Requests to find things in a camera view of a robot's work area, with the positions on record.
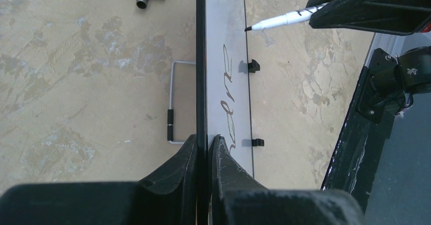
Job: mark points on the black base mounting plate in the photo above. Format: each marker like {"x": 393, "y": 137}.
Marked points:
{"x": 368, "y": 124}

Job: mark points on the black whiteboard marker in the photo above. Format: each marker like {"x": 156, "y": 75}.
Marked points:
{"x": 293, "y": 17}

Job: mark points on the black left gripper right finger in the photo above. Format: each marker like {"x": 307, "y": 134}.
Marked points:
{"x": 237, "y": 198}

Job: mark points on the aluminium extrusion rail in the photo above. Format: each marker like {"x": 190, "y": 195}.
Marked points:
{"x": 391, "y": 44}

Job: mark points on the black wire easel stand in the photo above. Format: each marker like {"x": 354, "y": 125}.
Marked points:
{"x": 253, "y": 67}

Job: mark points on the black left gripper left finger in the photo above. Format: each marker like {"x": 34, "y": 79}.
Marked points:
{"x": 165, "y": 196}

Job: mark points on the white whiteboard black frame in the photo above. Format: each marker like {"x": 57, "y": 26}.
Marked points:
{"x": 228, "y": 107}

